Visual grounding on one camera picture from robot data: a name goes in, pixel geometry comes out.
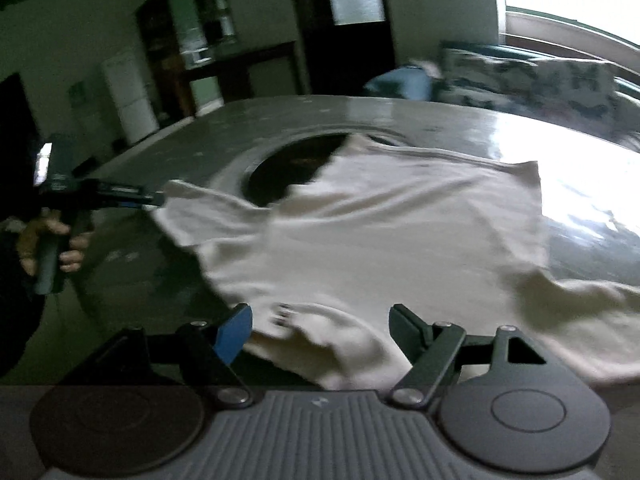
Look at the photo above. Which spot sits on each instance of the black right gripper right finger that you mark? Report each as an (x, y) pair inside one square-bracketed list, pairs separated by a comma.
[(451, 366)]

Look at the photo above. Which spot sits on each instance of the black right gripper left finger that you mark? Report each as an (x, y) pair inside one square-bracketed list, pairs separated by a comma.
[(206, 351)]

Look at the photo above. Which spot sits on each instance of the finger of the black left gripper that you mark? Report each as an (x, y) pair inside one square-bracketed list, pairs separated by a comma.
[(119, 191), (127, 202)]

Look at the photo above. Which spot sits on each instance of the cream white sweater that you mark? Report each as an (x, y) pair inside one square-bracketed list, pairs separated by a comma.
[(453, 237)]

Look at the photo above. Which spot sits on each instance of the person's left hand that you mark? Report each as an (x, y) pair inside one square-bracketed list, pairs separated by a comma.
[(49, 228)]

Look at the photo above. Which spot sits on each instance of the white refrigerator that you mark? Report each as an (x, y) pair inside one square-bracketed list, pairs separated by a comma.
[(127, 89)]

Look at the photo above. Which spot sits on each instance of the blue corner sofa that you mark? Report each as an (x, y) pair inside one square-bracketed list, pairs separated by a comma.
[(626, 128)]

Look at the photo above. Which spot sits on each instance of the blue cushion sofa end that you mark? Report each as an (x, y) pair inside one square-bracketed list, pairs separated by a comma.
[(406, 82)]

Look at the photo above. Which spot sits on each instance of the dark door with glass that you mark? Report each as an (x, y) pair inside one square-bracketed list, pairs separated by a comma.
[(345, 43)]

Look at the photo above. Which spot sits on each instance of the butterfly print pillow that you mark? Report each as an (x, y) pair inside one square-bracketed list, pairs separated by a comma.
[(570, 92)]

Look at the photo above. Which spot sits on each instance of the large window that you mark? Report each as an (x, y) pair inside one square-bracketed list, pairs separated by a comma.
[(608, 28)]

